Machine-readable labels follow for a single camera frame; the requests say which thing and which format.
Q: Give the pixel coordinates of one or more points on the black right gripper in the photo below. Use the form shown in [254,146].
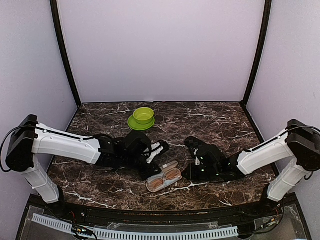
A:
[192,176]

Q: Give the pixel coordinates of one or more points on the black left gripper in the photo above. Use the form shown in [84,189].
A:
[147,174]

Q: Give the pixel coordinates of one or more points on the pink translucent sunglasses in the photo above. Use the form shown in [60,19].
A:
[153,183]

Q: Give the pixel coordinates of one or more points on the light blue cloth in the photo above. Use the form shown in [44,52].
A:
[168,182]

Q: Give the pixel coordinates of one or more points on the black checkered glasses case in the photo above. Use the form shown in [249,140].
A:
[193,143]

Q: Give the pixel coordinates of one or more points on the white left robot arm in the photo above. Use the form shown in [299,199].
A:
[31,137]

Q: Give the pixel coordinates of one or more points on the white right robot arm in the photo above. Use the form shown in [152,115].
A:
[298,142]

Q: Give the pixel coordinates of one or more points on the green plastic plate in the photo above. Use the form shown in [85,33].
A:
[134,125]

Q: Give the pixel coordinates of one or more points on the green plastic bowl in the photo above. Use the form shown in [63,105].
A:
[143,115]

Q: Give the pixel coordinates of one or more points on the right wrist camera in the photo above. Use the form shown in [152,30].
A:
[193,152]

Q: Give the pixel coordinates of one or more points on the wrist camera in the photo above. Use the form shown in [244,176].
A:
[193,152]
[156,149]

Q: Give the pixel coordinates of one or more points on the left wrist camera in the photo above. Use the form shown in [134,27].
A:
[156,149]

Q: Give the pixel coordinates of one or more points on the white slotted cable duct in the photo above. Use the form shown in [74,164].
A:
[118,231]

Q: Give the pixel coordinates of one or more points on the right black frame post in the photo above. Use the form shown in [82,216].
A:
[258,53]

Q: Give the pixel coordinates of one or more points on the black frame post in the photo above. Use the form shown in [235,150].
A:
[63,52]
[258,53]

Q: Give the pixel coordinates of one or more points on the left black frame post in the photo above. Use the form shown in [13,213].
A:
[63,52]

